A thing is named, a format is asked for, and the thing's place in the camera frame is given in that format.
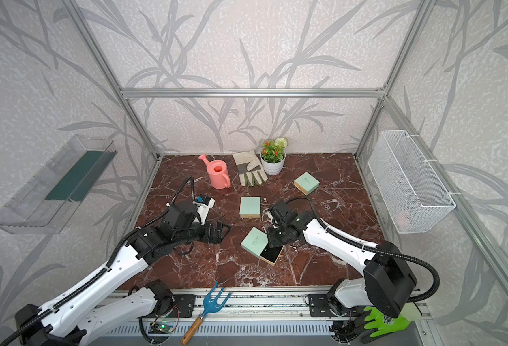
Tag mint drawer jewelry box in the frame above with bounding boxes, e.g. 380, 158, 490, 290
241, 227, 283, 266

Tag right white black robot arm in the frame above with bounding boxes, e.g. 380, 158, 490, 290
266, 197, 441, 318

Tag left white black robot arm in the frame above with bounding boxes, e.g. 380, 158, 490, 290
2, 195, 226, 345

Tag pink watering can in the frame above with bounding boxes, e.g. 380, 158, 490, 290
198, 154, 231, 190

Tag grey work gloves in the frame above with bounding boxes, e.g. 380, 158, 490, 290
232, 150, 268, 187

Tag potted plant white pot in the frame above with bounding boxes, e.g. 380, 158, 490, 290
260, 137, 288, 176

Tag small circuit board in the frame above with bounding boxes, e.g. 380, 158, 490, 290
149, 321, 175, 334

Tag green black garden glove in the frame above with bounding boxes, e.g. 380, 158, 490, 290
353, 303, 422, 344

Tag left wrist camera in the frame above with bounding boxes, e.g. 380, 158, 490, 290
193, 195, 215, 225

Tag blue garden fork wooden handle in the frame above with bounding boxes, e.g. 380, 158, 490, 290
180, 282, 232, 345

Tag white wire mesh basket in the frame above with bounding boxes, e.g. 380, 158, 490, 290
368, 130, 456, 234

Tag clear plastic wall shelf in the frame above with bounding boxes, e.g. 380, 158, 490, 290
0, 135, 117, 234

